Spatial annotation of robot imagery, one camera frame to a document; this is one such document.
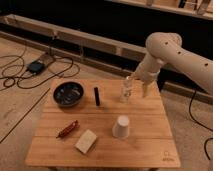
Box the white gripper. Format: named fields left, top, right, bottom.
left=129, top=53, right=165, bottom=98

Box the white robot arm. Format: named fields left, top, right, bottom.
left=129, top=32, right=213, bottom=95

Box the dark ceramic bowl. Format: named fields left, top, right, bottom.
left=53, top=81, right=84, bottom=107

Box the clear glass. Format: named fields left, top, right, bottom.
left=120, top=76, right=132, bottom=102

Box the wooden table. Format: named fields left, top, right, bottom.
left=26, top=79, right=180, bottom=168

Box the beige sponge block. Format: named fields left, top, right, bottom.
left=75, top=130, right=97, bottom=154

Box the red-brown chili pepper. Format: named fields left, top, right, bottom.
left=56, top=120, right=79, bottom=138

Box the blue power adapter box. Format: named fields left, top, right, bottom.
left=27, top=61, right=45, bottom=74

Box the black cable right side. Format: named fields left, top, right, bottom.
left=188, top=88, right=213, bottom=161

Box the wooden beam rail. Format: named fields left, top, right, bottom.
left=0, top=13, right=213, bottom=104

